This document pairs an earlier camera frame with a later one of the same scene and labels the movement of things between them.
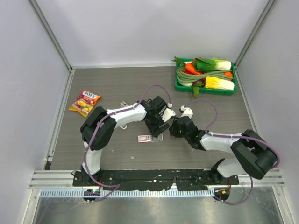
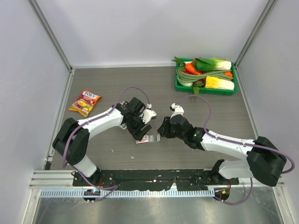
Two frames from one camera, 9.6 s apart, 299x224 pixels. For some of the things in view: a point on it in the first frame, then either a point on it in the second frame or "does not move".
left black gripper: (155, 130) → (137, 134)
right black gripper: (173, 129) does not move
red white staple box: (149, 138) does not move
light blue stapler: (124, 126) does not move
